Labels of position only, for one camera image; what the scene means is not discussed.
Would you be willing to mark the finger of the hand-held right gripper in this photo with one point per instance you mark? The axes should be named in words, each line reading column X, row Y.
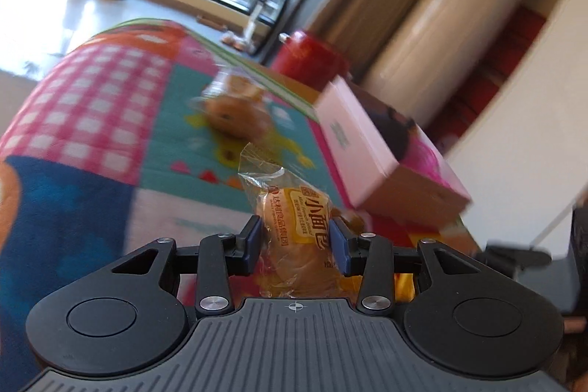
column 510, row 256

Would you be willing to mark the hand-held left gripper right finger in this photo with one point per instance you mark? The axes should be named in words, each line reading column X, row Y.
column 339, row 247

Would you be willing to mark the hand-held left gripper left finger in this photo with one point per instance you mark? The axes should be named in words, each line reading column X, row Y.
column 254, row 247

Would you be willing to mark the small bread clear packet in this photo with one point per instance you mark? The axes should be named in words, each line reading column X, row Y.
column 298, row 217

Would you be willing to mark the cardboard box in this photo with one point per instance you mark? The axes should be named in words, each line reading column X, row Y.
column 358, row 144

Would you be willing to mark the brown bread packet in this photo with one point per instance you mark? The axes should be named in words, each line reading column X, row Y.
column 232, row 112

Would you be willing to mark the dark red wooden door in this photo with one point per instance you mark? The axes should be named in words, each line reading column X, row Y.
column 496, row 66

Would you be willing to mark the red bucket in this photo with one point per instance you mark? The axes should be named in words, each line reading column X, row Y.
column 312, row 56

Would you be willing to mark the colourful printed play mat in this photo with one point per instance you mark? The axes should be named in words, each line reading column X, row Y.
column 92, row 135

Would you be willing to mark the white standing air conditioner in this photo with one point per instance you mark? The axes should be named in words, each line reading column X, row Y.
column 459, row 6

